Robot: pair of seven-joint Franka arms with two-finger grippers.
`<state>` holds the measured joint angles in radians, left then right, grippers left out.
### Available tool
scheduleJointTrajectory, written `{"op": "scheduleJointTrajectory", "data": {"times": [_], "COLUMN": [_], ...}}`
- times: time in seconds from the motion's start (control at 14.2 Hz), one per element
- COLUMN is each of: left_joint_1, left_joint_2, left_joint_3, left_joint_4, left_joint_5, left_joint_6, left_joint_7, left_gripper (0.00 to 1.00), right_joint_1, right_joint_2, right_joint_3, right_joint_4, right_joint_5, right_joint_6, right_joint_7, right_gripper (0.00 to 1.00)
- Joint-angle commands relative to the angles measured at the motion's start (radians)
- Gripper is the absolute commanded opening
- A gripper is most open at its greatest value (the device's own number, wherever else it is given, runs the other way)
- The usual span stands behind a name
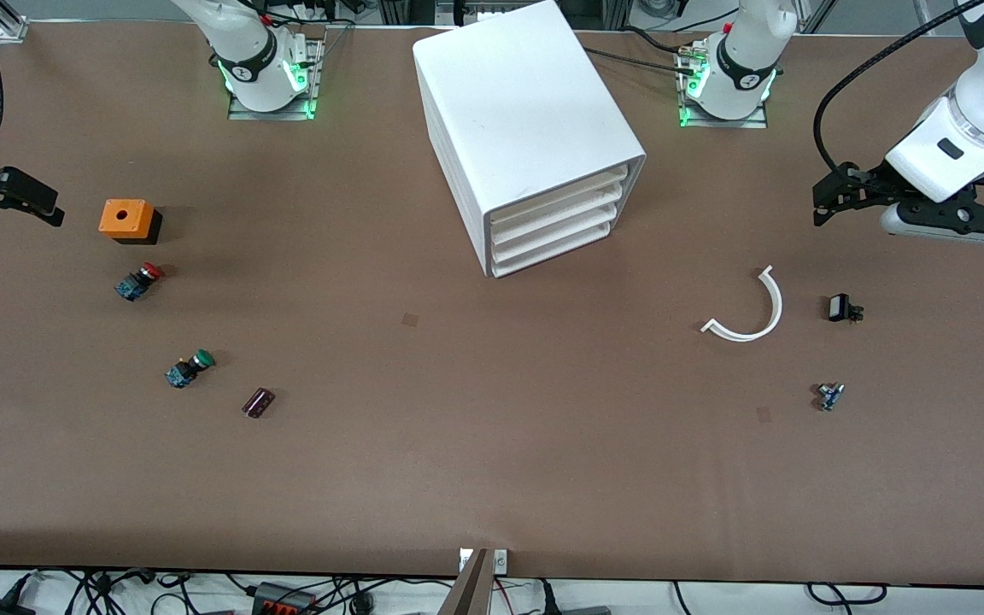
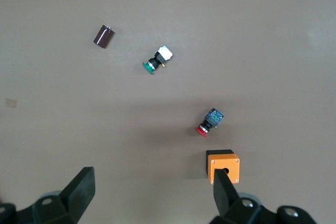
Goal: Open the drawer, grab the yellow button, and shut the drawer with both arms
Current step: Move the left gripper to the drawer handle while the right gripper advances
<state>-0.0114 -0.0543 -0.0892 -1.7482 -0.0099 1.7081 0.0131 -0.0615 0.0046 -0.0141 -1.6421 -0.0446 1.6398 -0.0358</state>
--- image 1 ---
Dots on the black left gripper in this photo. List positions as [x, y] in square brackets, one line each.
[875, 185]

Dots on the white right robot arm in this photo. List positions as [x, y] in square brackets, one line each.
[244, 51]

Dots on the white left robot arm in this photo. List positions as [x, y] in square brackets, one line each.
[748, 60]

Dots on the red push button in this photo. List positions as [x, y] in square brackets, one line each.
[137, 282]

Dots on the green push button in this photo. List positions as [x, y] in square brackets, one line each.
[189, 369]

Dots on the white drawer cabinet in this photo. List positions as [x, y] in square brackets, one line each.
[518, 102]

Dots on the orange box with hole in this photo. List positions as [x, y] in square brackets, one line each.
[125, 218]

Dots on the small metal fitting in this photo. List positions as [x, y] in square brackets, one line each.
[830, 396]

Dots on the small purple capacitor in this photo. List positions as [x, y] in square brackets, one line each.
[258, 403]

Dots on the black plug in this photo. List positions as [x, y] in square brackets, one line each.
[547, 602]
[1, 608]

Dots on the black rectangular switch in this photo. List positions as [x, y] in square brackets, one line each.
[840, 307]

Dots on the white curved bracket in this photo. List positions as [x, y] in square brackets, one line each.
[776, 312]

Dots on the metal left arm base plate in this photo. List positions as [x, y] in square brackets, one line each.
[723, 124]

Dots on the aluminium frame profile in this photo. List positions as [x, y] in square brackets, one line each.
[14, 30]

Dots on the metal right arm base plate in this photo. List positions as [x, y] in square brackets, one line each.
[274, 116]

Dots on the wooden post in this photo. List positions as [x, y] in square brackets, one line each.
[471, 594]

